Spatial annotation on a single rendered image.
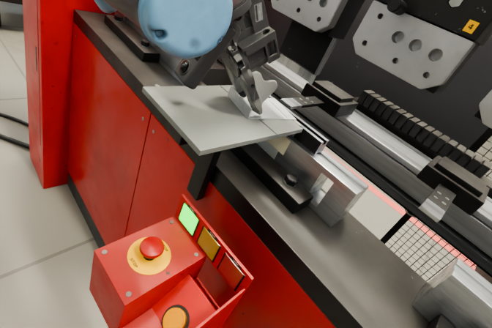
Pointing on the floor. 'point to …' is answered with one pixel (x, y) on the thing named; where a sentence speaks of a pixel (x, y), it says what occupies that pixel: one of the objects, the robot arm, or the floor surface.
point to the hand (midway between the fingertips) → (247, 102)
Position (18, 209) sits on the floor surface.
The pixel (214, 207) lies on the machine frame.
